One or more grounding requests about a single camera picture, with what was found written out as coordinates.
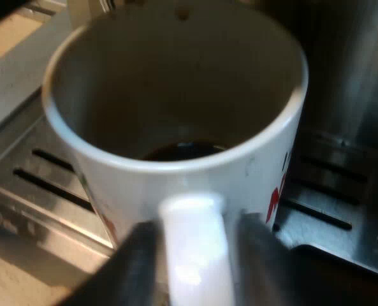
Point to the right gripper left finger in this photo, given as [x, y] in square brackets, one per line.
[137, 271]

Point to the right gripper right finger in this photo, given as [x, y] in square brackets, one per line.
[265, 274]

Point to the white mug red black print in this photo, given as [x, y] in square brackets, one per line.
[192, 178]

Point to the steel espresso machine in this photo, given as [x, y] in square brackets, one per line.
[335, 79]

